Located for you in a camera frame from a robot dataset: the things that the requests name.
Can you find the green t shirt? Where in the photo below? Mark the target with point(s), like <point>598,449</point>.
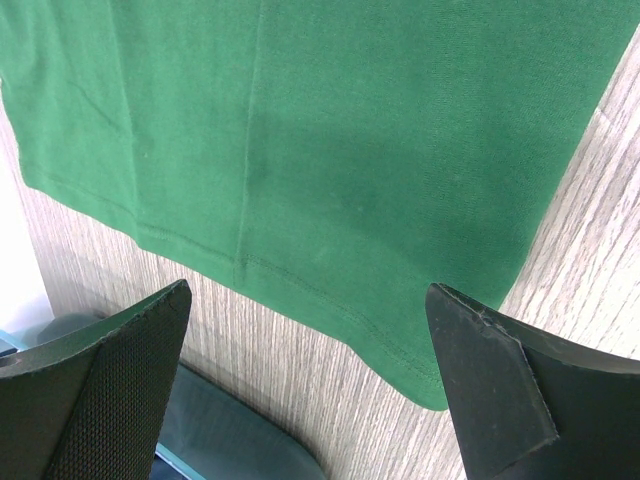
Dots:
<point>328,159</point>

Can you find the teal plastic basket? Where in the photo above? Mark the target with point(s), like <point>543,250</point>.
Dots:
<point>208,434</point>

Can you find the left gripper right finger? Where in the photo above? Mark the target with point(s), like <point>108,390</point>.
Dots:
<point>527,404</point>

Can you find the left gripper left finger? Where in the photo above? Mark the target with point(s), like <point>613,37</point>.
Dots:
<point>91,404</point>

